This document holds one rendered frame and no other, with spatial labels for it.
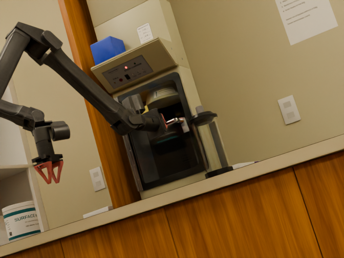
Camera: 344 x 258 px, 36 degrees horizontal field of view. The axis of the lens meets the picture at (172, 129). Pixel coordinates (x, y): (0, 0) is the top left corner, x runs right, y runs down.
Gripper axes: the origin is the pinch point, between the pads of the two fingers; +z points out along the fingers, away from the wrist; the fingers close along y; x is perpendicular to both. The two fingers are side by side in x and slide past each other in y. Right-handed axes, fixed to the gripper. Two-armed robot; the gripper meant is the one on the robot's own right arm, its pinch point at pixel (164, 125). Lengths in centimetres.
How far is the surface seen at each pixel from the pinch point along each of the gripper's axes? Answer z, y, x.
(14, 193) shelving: 47, 11, 122
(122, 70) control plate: -2.3, 26.4, 8.9
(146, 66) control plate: -0.3, 24.1, -0.6
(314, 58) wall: 48, 12, -54
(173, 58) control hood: 2.2, 23.0, -11.6
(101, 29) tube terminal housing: 5, 50, 16
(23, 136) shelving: 46, 37, 104
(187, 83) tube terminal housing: 8.1, 13.7, -11.2
